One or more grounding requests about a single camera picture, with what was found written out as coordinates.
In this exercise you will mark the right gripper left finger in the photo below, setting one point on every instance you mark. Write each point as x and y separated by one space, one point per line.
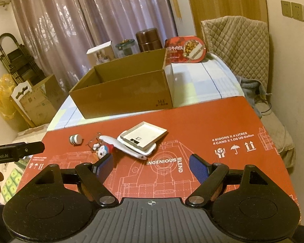
92 177

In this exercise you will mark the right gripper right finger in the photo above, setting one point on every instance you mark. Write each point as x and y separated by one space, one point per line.
211 179

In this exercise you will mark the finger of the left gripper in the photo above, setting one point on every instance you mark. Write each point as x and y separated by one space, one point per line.
27 149

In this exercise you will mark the Doraemon toy figure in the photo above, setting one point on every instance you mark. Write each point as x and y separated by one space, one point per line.
104 150

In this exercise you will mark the metal wire rack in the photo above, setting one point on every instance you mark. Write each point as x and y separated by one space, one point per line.
93 141

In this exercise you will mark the long white remote control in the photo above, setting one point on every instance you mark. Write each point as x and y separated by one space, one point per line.
121 147

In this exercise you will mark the white square plastic tray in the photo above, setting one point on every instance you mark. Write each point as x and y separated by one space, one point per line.
143 135

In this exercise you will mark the white earbuds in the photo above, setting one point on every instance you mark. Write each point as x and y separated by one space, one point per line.
96 146

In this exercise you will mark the flattened cardboard boxes stack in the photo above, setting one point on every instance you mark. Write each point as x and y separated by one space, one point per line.
38 104

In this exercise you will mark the short white remote control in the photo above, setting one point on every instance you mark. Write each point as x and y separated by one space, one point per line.
146 152

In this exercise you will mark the yellow plastic bag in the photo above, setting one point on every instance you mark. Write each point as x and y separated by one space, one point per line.
7 86

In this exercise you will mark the red printed cardboard sheet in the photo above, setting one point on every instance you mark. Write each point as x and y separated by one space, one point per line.
226 131

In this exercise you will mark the folded black hand trolley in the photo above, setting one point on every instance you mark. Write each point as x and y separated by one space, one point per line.
20 64

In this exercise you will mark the grey cloth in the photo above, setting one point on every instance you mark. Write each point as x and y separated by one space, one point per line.
254 93

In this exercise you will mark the brown cardboard box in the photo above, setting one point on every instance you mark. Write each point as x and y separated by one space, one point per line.
135 83

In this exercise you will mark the white product box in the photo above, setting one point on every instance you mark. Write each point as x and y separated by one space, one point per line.
101 54

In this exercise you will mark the red instant rice meal box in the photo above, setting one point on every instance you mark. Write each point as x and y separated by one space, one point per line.
185 49

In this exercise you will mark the glass jar green lid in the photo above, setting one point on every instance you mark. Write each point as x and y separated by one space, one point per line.
125 48

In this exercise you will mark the mauve curtain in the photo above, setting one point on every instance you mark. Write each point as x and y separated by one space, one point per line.
59 32

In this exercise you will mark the beige quilted chair cover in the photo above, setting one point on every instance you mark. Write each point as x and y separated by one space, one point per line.
242 43

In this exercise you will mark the brown metal thermos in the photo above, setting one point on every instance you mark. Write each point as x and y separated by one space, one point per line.
148 39

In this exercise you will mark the wall power socket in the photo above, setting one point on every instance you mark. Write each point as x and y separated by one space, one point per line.
286 9
298 11

